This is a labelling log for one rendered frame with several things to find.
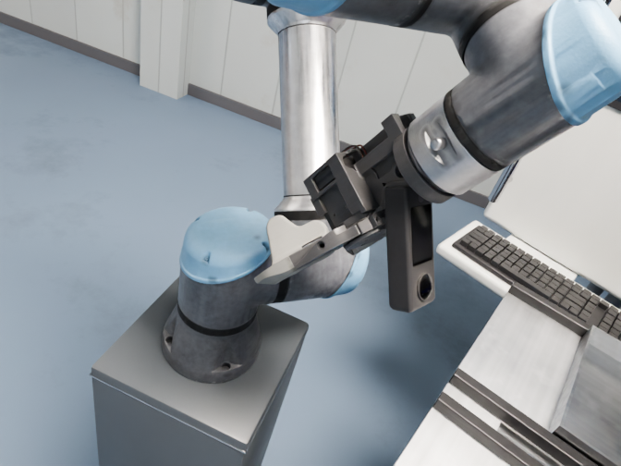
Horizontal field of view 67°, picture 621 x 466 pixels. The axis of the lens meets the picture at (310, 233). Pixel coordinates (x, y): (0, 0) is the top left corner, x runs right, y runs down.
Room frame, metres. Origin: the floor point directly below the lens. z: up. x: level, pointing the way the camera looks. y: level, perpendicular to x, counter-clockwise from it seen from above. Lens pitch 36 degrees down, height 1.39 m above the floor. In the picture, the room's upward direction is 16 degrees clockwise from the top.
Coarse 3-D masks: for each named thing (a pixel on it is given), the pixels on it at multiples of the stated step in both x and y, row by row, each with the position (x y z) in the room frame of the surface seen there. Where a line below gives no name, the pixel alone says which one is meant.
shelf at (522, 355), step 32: (512, 320) 0.63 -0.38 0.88; (544, 320) 0.65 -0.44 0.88; (480, 352) 0.53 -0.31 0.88; (512, 352) 0.55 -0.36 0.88; (544, 352) 0.57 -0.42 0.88; (448, 384) 0.45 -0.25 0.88; (512, 384) 0.48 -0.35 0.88; (544, 384) 0.50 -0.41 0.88; (480, 416) 0.41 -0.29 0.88; (544, 416) 0.44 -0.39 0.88; (416, 448) 0.34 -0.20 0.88; (448, 448) 0.35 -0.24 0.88; (480, 448) 0.36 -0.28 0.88
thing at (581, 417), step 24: (600, 336) 0.62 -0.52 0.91; (576, 360) 0.56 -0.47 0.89; (600, 360) 0.59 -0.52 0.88; (576, 384) 0.49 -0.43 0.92; (600, 384) 0.53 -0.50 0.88; (576, 408) 0.47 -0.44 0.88; (600, 408) 0.48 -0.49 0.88; (552, 432) 0.41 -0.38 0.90; (576, 432) 0.43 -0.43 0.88; (600, 432) 0.44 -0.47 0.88; (600, 456) 0.38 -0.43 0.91
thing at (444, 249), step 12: (468, 228) 1.02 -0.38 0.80; (444, 240) 0.94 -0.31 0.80; (456, 240) 0.95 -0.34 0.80; (516, 240) 1.04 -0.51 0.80; (444, 252) 0.90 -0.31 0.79; (456, 252) 0.90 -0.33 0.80; (528, 252) 0.99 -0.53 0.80; (540, 252) 1.01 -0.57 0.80; (456, 264) 0.88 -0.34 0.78; (468, 264) 0.87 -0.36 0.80; (552, 264) 0.97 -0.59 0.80; (480, 276) 0.85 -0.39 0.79; (492, 276) 0.84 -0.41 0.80; (576, 276) 0.95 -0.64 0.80; (492, 288) 0.83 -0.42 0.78; (504, 288) 0.82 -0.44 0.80
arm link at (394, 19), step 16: (240, 0) 0.69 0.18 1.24; (272, 0) 0.33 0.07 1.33; (288, 0) 0.32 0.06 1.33; (304, 0) 0.33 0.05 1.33; (320, 0) 0.33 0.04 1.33; (336, 0) 0.33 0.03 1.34; (352, 0) 0.34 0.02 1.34; (368, 0) 0.34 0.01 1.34; (384, 0) 0.35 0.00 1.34; (400, 0) 0.35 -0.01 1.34; (416, 0) 0.36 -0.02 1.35; (336, 16) 0.35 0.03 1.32; (352, 16) 0.35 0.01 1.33; (368, 16) 0.36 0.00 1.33; (384, 16) 0.36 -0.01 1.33; (400, 16) 0.36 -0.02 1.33; (416, 16) 0.37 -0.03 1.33
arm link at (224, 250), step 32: (192, 224) 0.47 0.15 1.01; (224, 224) 0.48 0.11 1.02; (256, 224) 0.50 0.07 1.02; (192, 256) 0.43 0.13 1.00; (224, 256) 0.43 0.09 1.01; (256, 256) 0.44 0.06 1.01; (192, 288) 0.42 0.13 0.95; (224, 288) 0.42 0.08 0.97; (256, 288) 0.44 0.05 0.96; (192, 320) 0.42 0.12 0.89; (224, 320) 0.42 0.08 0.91
